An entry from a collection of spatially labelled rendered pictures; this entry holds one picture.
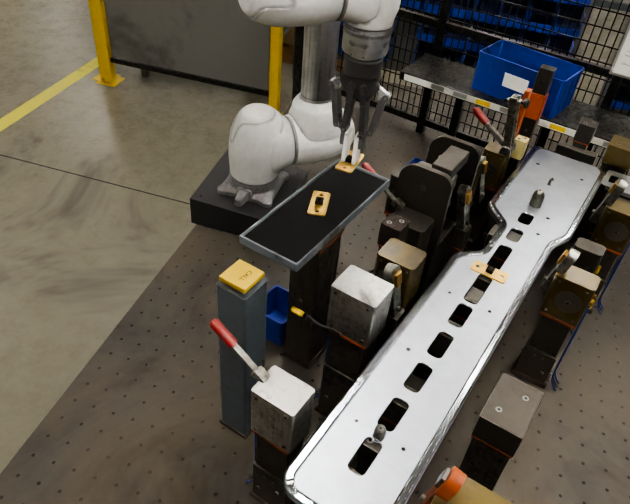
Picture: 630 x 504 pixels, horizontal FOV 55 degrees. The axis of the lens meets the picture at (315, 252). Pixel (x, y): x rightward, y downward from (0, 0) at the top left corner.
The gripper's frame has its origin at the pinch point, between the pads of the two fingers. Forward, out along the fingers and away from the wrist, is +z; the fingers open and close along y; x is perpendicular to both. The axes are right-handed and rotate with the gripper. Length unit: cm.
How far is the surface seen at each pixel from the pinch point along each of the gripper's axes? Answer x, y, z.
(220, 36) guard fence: 209, -160, 78
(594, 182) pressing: 60, 55, 25
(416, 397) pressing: -35, 30, 26
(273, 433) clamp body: -53, 10, 28
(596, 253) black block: 28, 58, 27
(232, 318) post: -40.1, -5.9, 18.5
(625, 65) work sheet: 106, 54, 7
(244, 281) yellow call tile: -38.1, -4.5, 10.0
